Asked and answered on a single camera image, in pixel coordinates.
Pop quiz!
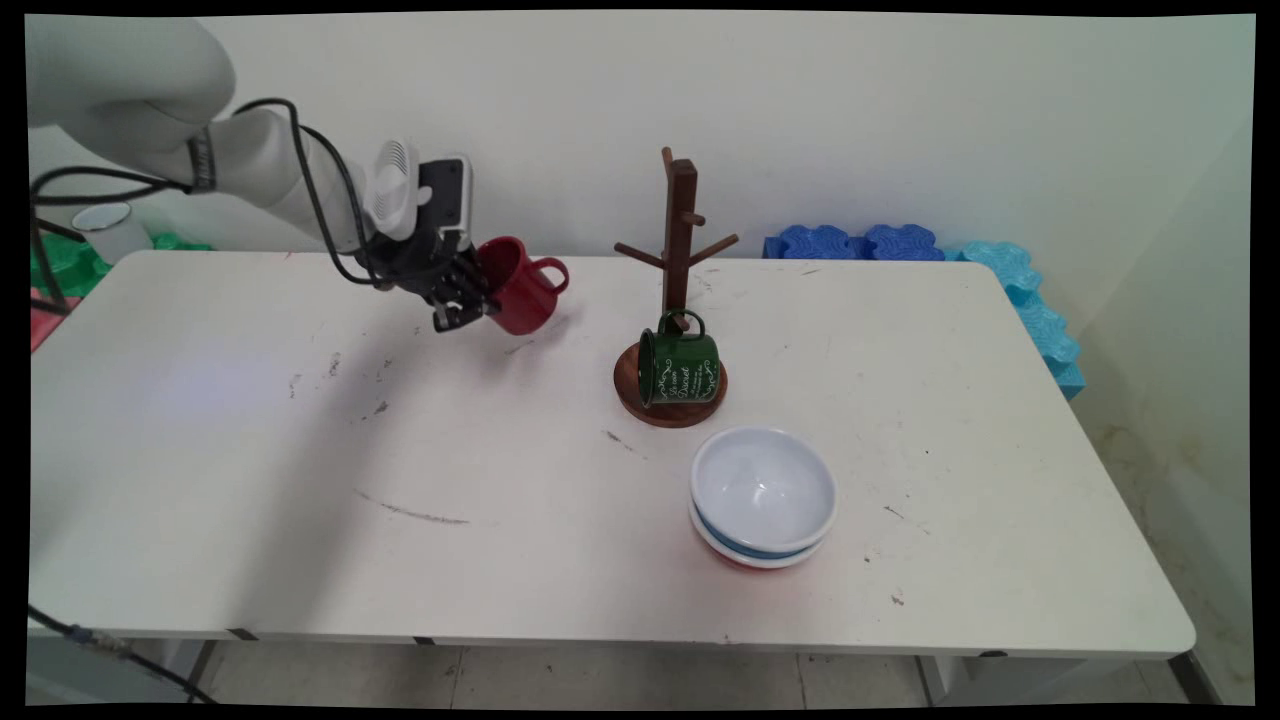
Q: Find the dark wooden mug tree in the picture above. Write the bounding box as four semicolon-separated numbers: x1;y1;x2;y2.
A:
613;147;741;429

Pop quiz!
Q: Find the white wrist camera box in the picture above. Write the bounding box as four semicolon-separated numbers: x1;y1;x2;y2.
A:
363;139;474;253

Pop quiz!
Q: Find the grey table leg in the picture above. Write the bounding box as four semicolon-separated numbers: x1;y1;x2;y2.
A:
915;655;1006;706
150;640;216;701

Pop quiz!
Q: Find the dark blue foam mat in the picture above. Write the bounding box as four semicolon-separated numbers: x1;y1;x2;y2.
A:
864;224;946;262
763;225;867;261

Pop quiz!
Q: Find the green enamel mug with print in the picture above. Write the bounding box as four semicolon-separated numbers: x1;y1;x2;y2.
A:
637;308;721;409

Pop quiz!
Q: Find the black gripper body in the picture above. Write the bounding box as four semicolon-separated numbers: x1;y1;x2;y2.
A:
375;228;473;301

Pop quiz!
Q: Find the black strap on arm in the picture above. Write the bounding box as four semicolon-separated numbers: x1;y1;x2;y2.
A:
186;127;219;194

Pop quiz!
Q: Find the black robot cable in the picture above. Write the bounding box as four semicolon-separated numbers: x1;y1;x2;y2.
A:
28;97;396;316

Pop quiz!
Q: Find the white bowl with blue outside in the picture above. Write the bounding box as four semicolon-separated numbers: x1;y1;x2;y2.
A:
689;426;839;559

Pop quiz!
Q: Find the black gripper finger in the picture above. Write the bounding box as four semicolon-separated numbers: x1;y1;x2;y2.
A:
453;253;502;314
425;288;488;334

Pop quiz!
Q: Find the black cable near floor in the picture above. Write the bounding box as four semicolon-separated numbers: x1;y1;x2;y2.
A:
28;604;217;704

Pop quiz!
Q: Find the green foam mat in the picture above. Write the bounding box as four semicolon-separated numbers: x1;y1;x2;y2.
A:
30;232;216;298

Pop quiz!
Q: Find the red enamel mug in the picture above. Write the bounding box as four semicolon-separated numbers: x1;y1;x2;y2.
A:
475;236;571;336

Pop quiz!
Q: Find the white enamel mug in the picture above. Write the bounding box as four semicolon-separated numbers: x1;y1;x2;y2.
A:
72;200;153;263

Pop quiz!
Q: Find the pink foam mat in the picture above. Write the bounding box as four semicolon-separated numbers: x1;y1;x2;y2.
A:
30;288;81;353

